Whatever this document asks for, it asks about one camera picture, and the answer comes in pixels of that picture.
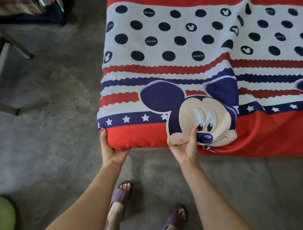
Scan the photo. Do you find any person's left hand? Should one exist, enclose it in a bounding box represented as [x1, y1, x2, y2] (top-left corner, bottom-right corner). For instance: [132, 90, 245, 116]
[99, 127, 131, 167]

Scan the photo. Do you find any person's right hand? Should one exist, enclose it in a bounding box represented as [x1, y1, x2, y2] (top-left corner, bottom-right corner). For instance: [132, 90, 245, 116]
[169, 126, 200, 166]

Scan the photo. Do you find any cartoon print bed sheet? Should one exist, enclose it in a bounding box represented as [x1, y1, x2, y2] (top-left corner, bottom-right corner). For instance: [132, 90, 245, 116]
[96, 0, 303, 157]

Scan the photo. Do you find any person's right forearm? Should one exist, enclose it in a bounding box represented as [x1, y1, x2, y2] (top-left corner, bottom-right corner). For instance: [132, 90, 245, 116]
[181, 158, 253, 230]

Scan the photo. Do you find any person's left forearm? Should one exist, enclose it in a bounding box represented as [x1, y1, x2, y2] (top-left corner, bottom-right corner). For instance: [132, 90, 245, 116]
[45, 162, 122, 230]

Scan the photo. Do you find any person's left leg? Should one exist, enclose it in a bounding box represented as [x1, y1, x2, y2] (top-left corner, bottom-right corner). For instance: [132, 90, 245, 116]
[106, 182, 132, 230]

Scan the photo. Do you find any purple left slipper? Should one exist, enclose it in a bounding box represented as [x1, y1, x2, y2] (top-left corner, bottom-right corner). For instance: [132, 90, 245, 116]
[109, 181, 133, 215]

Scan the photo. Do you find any purple slipper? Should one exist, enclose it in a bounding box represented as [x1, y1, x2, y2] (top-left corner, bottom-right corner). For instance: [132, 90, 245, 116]
[109, 181, 133, 215]
[162, 204, 188, 230]

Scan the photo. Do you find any purple right slipper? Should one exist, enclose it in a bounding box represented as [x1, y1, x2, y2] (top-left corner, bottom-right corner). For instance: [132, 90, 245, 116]
[162, 204, 188, 230]

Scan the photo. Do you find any green round object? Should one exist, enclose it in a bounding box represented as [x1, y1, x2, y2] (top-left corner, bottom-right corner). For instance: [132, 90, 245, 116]
[0, 197, 17, 230]

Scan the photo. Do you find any dark blue cloth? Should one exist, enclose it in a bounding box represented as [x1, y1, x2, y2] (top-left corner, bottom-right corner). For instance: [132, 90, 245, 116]
[0, 4, 67, 26]

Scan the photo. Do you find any pale patterned cloth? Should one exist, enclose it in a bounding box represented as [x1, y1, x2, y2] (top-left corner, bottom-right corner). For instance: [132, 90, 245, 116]
[0, 0, 64, 16]

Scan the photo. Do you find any grey metal stand frame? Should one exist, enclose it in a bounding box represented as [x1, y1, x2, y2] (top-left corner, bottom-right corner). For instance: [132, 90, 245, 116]
[0, 32, 35, 117]

